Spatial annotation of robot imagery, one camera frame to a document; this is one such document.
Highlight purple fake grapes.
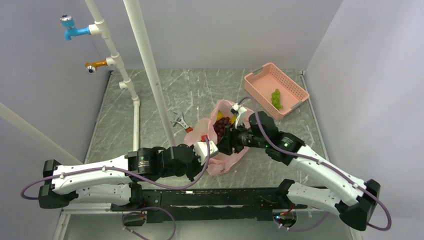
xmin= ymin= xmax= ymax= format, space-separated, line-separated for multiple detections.
xmin=213 ymin=117 xmax=232 ymax=143

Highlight yellow fake fruit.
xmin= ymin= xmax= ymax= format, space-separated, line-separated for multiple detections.
xmin=216 ymin=111 xmax=224 ymax=121

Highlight blue faucet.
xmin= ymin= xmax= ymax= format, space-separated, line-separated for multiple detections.
xmin=60 ymin=14 xmax=91 ymax=41

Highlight green fake grapes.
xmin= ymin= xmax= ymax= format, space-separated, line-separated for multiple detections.
xmin=271 ymin=88 xmax=283 ymax=110

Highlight orange faucet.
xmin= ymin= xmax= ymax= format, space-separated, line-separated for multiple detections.
xmin=85 ymin=59 xmax=108 ymax=74

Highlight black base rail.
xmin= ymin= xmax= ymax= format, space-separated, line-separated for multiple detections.
xmin=110 ymin=187 xmax=296 ymax=224

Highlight red handled adjustable wrench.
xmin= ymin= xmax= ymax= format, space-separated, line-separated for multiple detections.
xmin=170 ymin=110 xmax=193 ymax=133

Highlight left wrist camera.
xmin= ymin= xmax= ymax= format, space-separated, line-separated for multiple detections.
xmin=194 ymin=135 xmax=219 ymax=165

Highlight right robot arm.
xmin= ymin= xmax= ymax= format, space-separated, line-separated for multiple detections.
xmin=218 ymin=108 xmax=381 ymax=231

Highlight pink plastic bag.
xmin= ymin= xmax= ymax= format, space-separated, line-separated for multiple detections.
xmin=183 ymin=99 xmax=249 ymax=176

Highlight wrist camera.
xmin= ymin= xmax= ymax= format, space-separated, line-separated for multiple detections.
xmin=194 ymin=135 xmax=219 ymax=165
xmin=230 ymin=103 xmax=247 ymax=129

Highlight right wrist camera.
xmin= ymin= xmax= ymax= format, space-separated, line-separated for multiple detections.
xmin=230 ymin=103 xmax=247 ymax=129

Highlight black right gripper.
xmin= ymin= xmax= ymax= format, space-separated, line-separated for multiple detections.
xmin=215 ymin=119 xmax=268 ymax=155

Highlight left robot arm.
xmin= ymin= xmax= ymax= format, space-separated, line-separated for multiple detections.
xmin=37 ymin=142 xmax=218 ymax=210

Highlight white pvc pipe frame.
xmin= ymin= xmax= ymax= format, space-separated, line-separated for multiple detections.
xmin=0 ymin=0 xmax=176 ymax=167

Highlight pink plastic basket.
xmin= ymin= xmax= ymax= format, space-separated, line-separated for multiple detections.
xmin=244 ymin=62 xmax=310 ymax=120

